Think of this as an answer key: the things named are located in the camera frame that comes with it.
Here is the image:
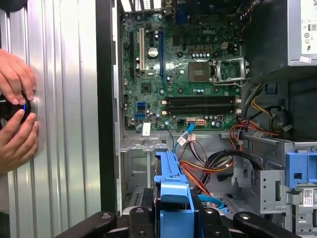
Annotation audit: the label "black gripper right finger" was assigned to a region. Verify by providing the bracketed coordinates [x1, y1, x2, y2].
[197, 194, 297, 238]

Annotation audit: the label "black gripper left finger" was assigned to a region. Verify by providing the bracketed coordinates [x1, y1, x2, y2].
[53, 187, 159, 238]

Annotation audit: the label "hard disk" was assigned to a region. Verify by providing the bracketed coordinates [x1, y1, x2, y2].
[153, 149, 199, 238]

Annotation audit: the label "orange red disk power wire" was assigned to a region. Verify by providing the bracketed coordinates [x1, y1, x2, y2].
[179, 160, 235, 209]

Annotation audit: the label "round black tool blue ring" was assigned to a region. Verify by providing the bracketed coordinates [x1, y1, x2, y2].
[0, 90, 38, 129]

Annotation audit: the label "metal disk bay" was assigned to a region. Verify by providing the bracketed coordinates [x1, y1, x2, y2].
[120, 137, 248, 216]

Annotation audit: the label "person's right hand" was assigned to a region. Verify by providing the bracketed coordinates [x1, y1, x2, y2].
[0, 110, 40, 176]

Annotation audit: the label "person's left hand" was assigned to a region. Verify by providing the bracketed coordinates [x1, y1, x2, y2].
[0, 48, 38, 106]

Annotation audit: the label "metal optical drive cage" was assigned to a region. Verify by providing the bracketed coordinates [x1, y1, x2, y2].
[232, 135, 317, 238]

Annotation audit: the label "blue plastic drive latch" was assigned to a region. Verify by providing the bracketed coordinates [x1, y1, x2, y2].
[285, 149, 317, 189]

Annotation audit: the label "black RAM slot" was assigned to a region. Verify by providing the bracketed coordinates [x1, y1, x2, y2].
[165, 106, 236, 112]
[165, 96, 236, 101]
[165, 100, 236, 106]
[165, 111, 236, 117]

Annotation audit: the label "black open PC case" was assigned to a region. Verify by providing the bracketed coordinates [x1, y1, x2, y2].
[95, 0, 317, 238]

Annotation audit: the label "green motherboard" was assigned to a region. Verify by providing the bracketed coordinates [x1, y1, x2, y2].
[121, 12, 245, 131]

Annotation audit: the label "CPU socket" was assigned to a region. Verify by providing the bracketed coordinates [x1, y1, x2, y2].
[187, 61, 213, 83]

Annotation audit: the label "metal socket cover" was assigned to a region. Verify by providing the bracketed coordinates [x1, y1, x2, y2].
[210, 57, 250, 82]

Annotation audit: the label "black expansion slot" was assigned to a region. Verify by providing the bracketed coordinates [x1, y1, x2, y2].
[129, 31, 136, 78]

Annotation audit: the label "blue expansion slot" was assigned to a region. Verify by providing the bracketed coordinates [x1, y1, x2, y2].
[159, 29, 166, 78]

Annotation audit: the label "white expansion slot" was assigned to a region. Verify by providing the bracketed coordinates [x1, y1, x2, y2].
[138, 27, 146, 72]

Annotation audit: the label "grey power supply unit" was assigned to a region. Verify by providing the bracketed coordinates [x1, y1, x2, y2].
[244, 0, 317, 80]

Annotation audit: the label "power supply wire bundle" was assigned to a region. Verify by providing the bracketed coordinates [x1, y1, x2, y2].
[205, 83, 294, 189]

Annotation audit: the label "white plug grey wires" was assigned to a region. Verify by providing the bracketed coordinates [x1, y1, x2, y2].
[182, 133, 209, 172]

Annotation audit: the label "blue data wire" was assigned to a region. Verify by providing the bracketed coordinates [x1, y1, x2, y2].
[173, 121, 227, 215]

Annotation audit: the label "wire locking lever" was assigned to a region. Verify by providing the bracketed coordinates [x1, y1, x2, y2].
[212, 78, 250, 88]

